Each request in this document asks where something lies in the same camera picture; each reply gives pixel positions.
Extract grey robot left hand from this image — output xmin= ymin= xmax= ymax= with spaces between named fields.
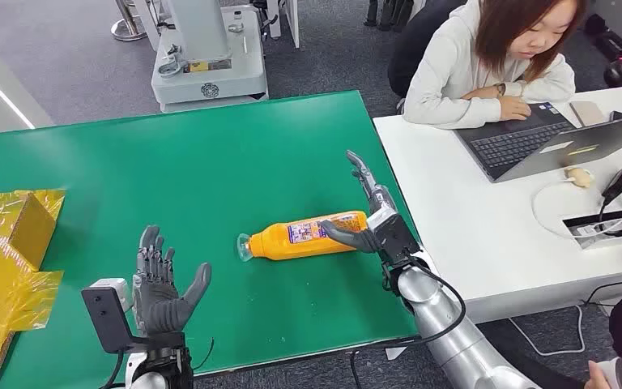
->
xmin=130 ymin=225 xmax=213 ymax=338

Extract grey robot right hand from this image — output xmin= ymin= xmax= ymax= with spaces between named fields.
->
xmin=320 ymin=150 xmax=399 ymax=254

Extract orange plastic bottle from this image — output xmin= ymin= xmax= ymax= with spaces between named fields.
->
xmin=236 ymin=211 xmax=370 ymax=263

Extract person at laptop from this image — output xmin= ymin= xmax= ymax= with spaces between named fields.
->
xmin=403 ymin=0 xmax=586 ymax=130

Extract dark grey laptop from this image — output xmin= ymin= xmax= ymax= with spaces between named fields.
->
xmin=454 ymin=101 xmax=622 ymax=184

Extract black office chair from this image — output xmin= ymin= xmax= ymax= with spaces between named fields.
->
xmin=387 ymin=0 xmax=467 ymax=100

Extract yellow foil cardboard box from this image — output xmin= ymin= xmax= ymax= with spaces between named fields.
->
xmin=0 ymin=189 xmax=67 ymax=389

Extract black stand legs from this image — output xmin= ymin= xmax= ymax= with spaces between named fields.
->
xmin=363 ymin=0 xmax=416 ymax=33

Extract white table legs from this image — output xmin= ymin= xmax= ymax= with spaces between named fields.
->
xmin=265 ymin=0 xmax=301 ymax=49

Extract small beige device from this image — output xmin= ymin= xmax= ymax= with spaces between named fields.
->
xmin=564 ymin=166 xmax=595 ymax=189

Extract desk power socket tray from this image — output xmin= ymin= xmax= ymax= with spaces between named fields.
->
xmin=561 ymin=205 xmax=622 ymax=250

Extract white machine base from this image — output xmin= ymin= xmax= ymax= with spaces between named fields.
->
xmin=150 ymin=0 xmax=269 ymax=113

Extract beige notebook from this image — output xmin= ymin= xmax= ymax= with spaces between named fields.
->
xmin=569 ymin=100 xmax=608 ymax=128

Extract black power adapter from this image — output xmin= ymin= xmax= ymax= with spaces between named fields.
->
xmin=600 ymin=160 xmax=622 ymax=205

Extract black rounded object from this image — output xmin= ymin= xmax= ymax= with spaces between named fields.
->
xmin=603 ymin=58 xmax=622 ymax=88

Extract chrome stand base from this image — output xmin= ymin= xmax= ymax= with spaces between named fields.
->
xmin=110 ymin=0 xmax=148 ymax=42

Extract black equipment case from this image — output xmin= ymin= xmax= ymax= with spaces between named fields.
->
xmin=583 ymin=13 xmax=622 ymax=61

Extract white handheld controller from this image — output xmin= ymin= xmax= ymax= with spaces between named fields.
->
xmin=596 ymin=357 xmax=622 ymax=389

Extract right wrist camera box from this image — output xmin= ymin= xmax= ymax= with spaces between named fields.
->
xmin=367 ymin=209 xmax=423 ymax=267

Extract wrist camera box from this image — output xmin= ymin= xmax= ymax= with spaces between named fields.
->
xmin=367 ymin=209 xmax=423 ymax=267
xmin=81 ymin=277 xmax=148 ymax=356

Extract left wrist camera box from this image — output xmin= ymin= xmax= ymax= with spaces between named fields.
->
xmin=81 ymin=277 xmax=148 ymax=356

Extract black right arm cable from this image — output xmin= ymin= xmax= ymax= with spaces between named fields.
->
xmin=349 ymin=256 xmax=467 ymax=389

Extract white desk cable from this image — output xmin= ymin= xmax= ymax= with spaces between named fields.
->
xmin=530 ymin=177 xmax=622 ymax=240

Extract white floor cable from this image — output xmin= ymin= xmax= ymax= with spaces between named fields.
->
xmin=508 ymin=305 xmax=586 ymax=358

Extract black desk cable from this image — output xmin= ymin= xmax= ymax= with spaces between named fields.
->
xmin=582 ymin=267 xmax=622 ymax=308

